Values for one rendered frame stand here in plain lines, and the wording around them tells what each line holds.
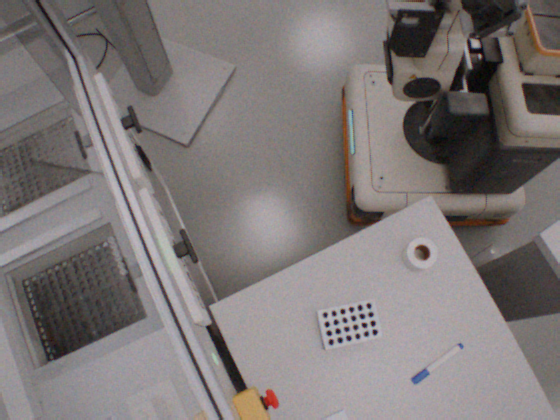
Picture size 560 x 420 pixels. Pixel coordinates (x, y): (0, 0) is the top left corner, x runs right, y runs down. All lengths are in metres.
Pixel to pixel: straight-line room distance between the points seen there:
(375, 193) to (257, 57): 0.94
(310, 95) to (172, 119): 0.62
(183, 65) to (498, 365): 1.75
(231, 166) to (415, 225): 1.04
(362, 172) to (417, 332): 0.76
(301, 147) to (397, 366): 1.17
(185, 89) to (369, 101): 0.83
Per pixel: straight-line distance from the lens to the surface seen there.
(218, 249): 1.82
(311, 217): 1.84
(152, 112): 2.07
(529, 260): 1.38
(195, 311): 0.85
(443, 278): 1.08
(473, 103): 1.29
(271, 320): 1.00
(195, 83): 2.11
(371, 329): 0.98
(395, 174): 1.65
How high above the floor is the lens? 1.76
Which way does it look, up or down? 72 degrees down
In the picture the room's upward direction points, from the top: straight up
